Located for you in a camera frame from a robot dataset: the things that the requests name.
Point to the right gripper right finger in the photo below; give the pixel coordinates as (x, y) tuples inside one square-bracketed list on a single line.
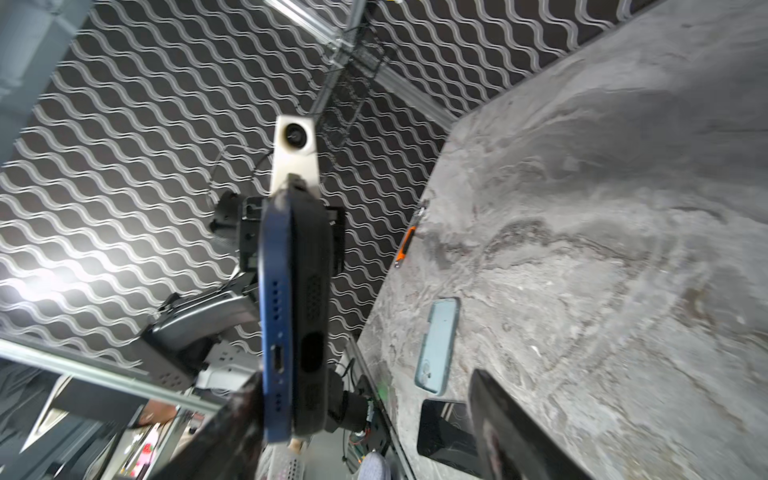
[(510, 444)]

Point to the black wire basket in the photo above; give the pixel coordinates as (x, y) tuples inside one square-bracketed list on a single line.
[(354, 61)]

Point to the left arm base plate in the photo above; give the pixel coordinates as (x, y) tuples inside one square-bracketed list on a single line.
[(356, 408)]

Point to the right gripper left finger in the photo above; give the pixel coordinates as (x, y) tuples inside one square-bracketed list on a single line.
[(231, 443)]

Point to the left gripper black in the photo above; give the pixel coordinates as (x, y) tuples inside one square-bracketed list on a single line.
[(248, 230)]

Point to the light blue phone case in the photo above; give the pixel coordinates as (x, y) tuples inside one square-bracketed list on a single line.
[(433, 366)]

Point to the orange adjustable wrench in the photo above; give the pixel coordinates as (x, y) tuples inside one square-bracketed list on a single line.
[(410, 232)]

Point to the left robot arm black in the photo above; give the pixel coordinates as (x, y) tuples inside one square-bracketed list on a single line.
[(179, 341)]

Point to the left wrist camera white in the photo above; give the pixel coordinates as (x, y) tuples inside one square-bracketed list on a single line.
[(295, 153)]

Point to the blue phone black screen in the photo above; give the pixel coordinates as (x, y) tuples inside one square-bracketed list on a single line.
[(275, 296)]

